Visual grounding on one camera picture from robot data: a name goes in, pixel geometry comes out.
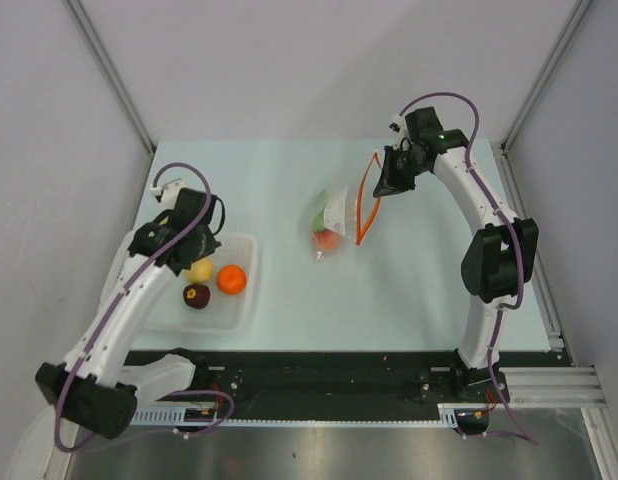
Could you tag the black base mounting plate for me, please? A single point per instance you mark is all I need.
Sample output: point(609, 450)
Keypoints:
point(355, 386)

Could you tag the fake yellow lemon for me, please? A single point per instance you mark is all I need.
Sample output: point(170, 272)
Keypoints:
point(200, 271)

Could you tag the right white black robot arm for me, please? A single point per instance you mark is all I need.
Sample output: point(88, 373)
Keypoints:
point(500, 258)

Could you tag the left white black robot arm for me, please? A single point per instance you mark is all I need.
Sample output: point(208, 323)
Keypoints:
point(86, 387)

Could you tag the fake dark purple fruit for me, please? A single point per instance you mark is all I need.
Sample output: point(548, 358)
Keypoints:
point(196, 296)

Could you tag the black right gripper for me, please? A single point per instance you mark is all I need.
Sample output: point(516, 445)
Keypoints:
point(390, 182)

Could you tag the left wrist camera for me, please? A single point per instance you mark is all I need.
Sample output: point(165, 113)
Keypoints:
point(167, 193)

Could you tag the white slotted cable duct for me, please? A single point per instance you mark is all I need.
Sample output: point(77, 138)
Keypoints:
point(159, 415)

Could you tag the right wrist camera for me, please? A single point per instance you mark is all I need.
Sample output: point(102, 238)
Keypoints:
point(397, 123)

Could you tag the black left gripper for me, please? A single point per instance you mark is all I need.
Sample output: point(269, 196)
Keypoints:
point(210, 243)

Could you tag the clear zip top bag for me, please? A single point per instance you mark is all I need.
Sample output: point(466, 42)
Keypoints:
point(352, 209)

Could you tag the fake peach fruit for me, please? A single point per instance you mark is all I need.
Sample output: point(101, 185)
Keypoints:
point(326, 240)

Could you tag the aluminium frame rail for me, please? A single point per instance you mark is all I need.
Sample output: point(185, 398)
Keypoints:
point(554, 387)

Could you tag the fake green cucumber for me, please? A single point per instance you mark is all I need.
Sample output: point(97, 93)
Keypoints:
point(319, 205)

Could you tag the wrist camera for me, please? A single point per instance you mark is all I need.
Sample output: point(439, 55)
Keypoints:
point(167, 193)
point(397, 123)

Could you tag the fake orange fruit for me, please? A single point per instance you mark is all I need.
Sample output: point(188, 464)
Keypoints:
point(231, 279)

